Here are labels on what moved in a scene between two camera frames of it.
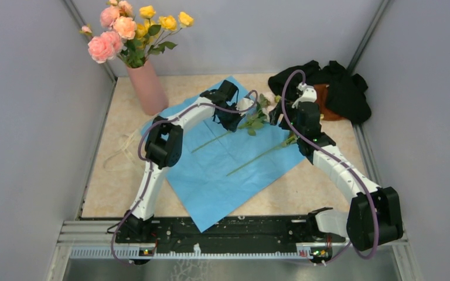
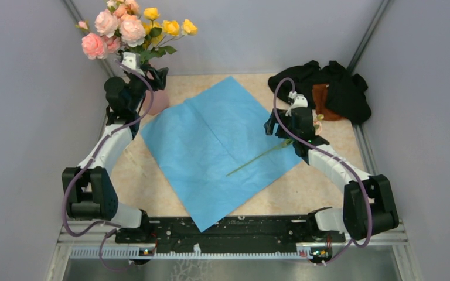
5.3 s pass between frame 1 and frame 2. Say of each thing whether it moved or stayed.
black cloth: stayed
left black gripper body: moved
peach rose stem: stayed
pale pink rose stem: moved
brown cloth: stayed
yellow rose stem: moved
